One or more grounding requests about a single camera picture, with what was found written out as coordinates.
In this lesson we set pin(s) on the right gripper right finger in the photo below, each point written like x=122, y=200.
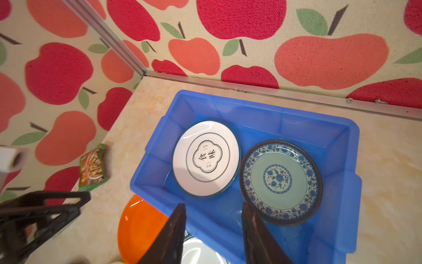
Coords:
x=260, y=246

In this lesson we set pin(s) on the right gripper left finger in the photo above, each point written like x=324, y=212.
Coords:
x=168, y=245

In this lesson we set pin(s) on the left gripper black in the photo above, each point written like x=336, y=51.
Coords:
x=27, y=222

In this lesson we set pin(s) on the teal blue floral plate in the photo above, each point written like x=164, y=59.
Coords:
x=282, y=182

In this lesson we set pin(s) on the white plate clover emblem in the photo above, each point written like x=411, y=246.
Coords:
x=206, y=159

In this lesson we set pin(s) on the green rim plate upper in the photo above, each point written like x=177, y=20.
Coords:
x=197, y=252

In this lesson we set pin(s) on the orange plastic plate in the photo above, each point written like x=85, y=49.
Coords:
x=139, y=225

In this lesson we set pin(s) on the green orange snack packet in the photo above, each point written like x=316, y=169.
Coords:
x=92, y=169

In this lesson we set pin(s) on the left aluminium post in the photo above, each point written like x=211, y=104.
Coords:
x=87, y=13

